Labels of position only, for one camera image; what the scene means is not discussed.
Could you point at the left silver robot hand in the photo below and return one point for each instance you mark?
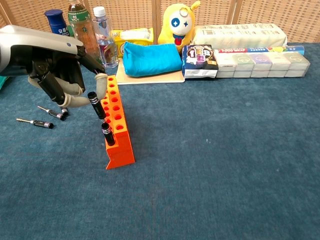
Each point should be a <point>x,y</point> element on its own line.
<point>37,45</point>

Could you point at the orange screwdriver holder rack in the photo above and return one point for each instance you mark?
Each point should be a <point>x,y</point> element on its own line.
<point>122,150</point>

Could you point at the white bottle blue cap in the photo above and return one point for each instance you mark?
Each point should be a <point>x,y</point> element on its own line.
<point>56,22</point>

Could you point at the green label tea bottle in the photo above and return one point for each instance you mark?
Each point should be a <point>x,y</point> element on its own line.
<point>85,27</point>

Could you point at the teal white plastic bag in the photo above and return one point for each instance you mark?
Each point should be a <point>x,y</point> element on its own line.
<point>2,82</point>

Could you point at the clear water bottle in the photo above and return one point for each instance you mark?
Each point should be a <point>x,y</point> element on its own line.
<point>103,32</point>

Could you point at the yellow snack bag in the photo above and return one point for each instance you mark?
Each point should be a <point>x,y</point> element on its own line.
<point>135,36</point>

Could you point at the wicker folding screen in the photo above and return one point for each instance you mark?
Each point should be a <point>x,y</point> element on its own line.
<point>130,12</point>

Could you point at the blue folded cloth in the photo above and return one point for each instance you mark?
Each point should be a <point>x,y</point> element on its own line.
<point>150,60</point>

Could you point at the wooden cutting board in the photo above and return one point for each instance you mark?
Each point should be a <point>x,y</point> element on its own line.
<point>155,79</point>

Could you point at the yellow plush toy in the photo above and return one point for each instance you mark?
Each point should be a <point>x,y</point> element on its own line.
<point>180,25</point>

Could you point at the blue carpet table cover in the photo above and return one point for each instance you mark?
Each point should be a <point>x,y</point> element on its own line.
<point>200,150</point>

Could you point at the plastic food wrap box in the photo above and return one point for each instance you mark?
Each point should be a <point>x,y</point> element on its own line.
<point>235,50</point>

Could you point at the large white tissue pack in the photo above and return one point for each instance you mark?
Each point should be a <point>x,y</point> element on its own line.
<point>237,35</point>

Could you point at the pastel pocket tissue multipack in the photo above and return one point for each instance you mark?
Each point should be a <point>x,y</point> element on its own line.
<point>262,65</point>

